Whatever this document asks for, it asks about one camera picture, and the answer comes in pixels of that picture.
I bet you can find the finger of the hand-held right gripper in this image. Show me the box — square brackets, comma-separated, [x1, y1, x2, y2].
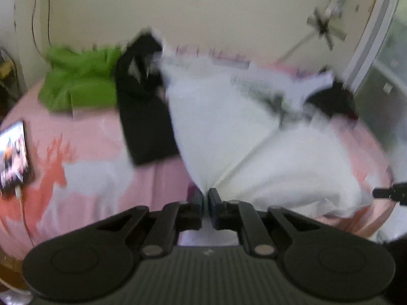
[372, 181, 407, 206]

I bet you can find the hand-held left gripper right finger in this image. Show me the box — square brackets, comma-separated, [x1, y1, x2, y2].
[208, 188, 320, 257]

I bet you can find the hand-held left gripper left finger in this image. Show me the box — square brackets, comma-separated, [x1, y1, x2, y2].
[95, 191, 204, 258]

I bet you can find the white garment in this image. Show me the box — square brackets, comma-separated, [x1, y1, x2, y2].
[158, 50, 373, 220]

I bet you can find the black garment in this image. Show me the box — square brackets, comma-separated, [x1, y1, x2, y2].
[114, 34, 180, 166]

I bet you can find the pink printed bedsheet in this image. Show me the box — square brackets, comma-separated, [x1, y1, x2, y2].
[0, 47, 395, 262]

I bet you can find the dark cloth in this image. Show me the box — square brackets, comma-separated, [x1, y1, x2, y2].
[303, 82, 357, 119]

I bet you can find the pale lavender cloth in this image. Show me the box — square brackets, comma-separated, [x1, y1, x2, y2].
[280, 70, 335, 109]

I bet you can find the green garment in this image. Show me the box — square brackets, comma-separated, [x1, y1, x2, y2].
[38, 45, 124, 112]

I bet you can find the black tape cross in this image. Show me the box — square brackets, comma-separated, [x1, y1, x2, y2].
[306, 7, 348, 51]

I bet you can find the smartphone with lit screen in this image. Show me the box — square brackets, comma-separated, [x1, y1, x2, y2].
[0, 120, 34, 195]

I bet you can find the grey wall cable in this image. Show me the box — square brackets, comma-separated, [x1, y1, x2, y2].
[276, 0, 348, 63]

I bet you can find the thin black wall cable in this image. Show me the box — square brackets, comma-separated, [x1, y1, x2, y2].
[31, 0, 52, 49]

